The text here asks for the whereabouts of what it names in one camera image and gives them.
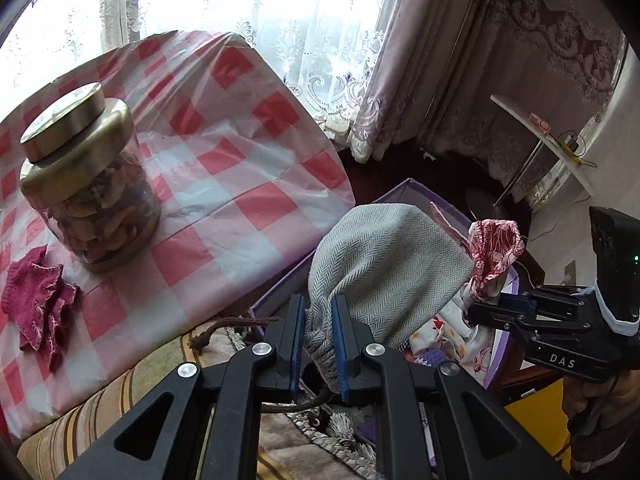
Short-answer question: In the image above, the person's right hand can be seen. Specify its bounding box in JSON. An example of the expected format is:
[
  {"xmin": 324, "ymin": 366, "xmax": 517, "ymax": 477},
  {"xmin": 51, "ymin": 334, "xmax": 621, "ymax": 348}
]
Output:
[{"xmin": 560, "ymin": 365, "xmax": 640, "ymax": 471}]

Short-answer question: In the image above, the striped velvet cushion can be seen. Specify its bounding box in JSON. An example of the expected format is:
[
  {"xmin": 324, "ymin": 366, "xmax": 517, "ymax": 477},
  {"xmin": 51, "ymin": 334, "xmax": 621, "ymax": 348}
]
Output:
[{"xmin": 17, "ymin": 327, "xmax": 381, "ymax": 480}]

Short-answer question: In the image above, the purple cardboard box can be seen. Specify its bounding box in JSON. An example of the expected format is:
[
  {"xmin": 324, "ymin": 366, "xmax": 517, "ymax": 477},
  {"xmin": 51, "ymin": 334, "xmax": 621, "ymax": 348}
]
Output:
[{"xmin": 247, "ymin": 177, "xmax": 523, "ymax": 396}]

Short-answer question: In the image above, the black device with yellow cable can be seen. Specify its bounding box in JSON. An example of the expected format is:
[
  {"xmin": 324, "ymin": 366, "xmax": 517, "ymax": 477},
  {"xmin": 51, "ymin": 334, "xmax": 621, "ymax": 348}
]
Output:
[{"xmin": 556, "ymin": 130, "xmax": 596, "ymax": 168}]

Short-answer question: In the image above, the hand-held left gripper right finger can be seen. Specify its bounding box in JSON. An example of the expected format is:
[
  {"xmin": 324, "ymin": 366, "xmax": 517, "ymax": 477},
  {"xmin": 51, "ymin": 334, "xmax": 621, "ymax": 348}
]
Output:
[{"xmin": 331, "ymin": 294, "xmax": 571, "ymax": 480}]

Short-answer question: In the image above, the white side table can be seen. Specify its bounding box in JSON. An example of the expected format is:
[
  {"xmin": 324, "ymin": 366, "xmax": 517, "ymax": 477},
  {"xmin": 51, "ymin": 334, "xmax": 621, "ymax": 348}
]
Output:
[{"xmin": 465, "ymin": 94, "xmax": 598, "ymax": 221}]

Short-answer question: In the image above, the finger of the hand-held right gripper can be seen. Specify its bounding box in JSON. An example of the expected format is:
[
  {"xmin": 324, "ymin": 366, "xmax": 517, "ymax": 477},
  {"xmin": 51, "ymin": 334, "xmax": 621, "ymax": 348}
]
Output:
[
  {"xmin": 467, "ymin": 302, "xmax": 584, "ymax": 333},
  {"xmin": 500, "ymin": 284, "xmax": 599, "ymax": 312}
]

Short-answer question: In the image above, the mauve drape curtain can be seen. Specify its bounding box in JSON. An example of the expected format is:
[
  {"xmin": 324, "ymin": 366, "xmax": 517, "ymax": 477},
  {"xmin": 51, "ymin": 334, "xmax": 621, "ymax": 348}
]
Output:
[{"xmin": 345, "ymin": 0, "xmax": 628, "ymax": 211}]

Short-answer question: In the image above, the red white checkered tablecloth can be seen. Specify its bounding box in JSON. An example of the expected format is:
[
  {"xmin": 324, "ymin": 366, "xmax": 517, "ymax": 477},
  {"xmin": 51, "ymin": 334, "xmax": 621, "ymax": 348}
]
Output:
[{"xmin": 0, "ymin": 30, "xmax": 356, "ymax": 436}]

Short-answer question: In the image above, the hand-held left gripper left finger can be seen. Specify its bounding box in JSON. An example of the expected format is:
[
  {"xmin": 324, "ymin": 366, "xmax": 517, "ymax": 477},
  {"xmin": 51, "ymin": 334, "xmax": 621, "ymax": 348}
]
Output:
[{"xmin": 57, "ymin": 294, "xmax": 307, "ymax": 480}]

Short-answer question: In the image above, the white lace curtain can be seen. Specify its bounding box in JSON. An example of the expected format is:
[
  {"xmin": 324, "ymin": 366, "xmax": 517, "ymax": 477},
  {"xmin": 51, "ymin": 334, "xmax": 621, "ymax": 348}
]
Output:
[{"xmin": 0, "ymin": 0, "xmax": 396, "ymax": 161}]

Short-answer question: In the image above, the yellow object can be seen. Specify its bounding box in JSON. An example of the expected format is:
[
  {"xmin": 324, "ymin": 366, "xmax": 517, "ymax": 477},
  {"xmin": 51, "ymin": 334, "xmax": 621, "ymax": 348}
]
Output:
[{"xmin": 500, "ymin": 390, "xmax": 571, "ymax": 461}]

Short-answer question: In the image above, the glass jar with metal lid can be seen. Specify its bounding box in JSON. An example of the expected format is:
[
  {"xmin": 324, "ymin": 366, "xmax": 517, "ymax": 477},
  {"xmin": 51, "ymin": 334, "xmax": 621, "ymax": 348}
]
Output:
[{"xmin": 19, "ymin": 82, "xmax": 162, "ymax": 273}]

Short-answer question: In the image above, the grey herringbone drawstring bag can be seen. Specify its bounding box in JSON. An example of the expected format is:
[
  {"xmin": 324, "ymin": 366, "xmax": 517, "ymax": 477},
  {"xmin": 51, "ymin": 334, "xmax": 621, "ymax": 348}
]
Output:
[{"xmin": 187, "ymin": 203, "xmax": 475, "ymax": 413}]

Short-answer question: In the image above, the pink ruffled cloth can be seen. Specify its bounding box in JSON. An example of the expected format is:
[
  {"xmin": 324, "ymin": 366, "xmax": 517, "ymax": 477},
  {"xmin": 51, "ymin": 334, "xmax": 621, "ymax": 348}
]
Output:
[{"xmin": 1, "ymin": 245, "xmax": 81, "ymax": 372}]

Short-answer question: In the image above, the red floral cloth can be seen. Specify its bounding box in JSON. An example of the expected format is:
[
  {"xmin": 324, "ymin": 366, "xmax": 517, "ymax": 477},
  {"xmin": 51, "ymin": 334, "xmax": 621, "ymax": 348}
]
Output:
[{"xmin": 431, "ymin": 202, "xmax": 526, "ymax": 306}]

